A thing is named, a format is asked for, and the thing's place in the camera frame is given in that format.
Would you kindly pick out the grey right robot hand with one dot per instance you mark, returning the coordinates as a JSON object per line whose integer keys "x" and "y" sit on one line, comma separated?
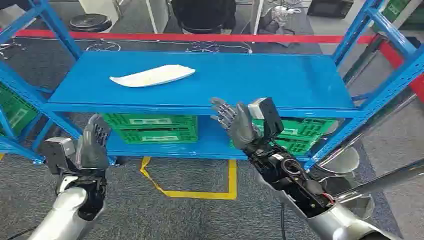
{"x": 240, "y": 127}

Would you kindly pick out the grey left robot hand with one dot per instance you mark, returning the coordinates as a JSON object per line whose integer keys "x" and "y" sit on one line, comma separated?
{"x": 92, "y": 149}

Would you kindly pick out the white soft parcel bag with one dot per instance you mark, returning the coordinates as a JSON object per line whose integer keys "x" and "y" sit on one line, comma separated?
{"x": 152, "y": 76}

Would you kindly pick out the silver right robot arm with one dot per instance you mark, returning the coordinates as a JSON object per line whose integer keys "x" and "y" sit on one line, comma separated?
{"x": 334, "y": 222}

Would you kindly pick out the blue metal shelf rack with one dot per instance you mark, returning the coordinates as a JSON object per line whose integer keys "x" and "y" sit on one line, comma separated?
{"x": 232, "y": 79}

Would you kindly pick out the green plastic crate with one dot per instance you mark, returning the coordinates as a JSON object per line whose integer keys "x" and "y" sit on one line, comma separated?
{"x": 16, "y": 112}
{"x": 149, "y": 132}
{"x": 298, "y": 134}

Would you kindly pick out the yellow floor tape outline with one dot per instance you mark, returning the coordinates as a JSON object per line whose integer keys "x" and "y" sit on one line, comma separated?
{"x": 198, "y": 194}

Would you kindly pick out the grey crumpled cloth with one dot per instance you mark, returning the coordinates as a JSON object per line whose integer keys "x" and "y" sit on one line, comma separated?
{"x": 278, "y": 28}

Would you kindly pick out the white table leg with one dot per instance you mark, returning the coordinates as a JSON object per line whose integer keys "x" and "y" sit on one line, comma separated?
{"x": 257, "y": 16}
{"x": 151, "y": 16}

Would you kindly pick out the red floor tape line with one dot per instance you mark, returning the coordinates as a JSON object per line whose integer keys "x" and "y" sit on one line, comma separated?
{"x": 165, "y": 36}

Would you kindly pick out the person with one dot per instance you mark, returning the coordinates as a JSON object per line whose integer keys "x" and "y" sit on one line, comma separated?
{"x": 203, "y": 15}

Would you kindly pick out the black round disc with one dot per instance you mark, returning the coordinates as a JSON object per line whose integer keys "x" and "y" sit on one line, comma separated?
{"x": 90, "y": 22}

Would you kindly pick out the white cabinet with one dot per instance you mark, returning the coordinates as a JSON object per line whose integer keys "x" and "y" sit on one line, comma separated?
{"x": 99, "y": 10}

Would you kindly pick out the black box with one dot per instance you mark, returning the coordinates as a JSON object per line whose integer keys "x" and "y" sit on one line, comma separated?
{"x": 329, "y": 8}

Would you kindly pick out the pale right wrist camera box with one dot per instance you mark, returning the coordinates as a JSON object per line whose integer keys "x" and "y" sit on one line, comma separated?
{"x": 270, "y": 116}

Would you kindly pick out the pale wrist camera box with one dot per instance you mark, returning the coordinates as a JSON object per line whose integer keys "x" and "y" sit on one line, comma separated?
{"x": 270, "y": 116}
{"x": 58, "y": 152}

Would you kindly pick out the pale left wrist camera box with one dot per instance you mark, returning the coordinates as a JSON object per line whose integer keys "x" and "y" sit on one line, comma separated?
{"x": 58, "y": 152}

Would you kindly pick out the chrome metal frame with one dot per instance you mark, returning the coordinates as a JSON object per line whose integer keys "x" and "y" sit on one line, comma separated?
{"x": 344, "y": 162}

